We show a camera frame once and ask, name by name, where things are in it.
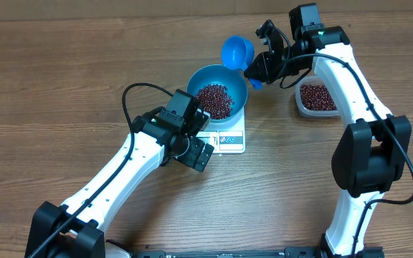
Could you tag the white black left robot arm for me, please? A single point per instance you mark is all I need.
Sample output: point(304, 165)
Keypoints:
point(77, 227)

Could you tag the blue metal bowl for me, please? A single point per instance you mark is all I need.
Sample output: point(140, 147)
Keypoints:
point(219, 74)

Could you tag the clear plastic food container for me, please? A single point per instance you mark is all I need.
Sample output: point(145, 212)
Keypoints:
point(310, 113)

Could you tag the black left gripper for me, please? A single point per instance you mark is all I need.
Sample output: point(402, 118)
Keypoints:
point(191, 159)

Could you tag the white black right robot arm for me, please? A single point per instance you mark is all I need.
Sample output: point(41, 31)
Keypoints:
point(372, 152)

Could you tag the blue plastic measuring scoop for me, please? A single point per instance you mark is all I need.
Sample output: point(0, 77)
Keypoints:
point(237, 53)

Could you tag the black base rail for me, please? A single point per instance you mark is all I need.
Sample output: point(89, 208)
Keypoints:
point(224, 254)

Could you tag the white digital kitchen scale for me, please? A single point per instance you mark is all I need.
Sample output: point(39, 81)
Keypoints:
point(226, 137)

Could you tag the red beans in bowl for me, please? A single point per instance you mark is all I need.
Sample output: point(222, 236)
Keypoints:
point(216, 101)

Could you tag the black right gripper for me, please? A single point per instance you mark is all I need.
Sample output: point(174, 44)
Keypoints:
point(266, 61)

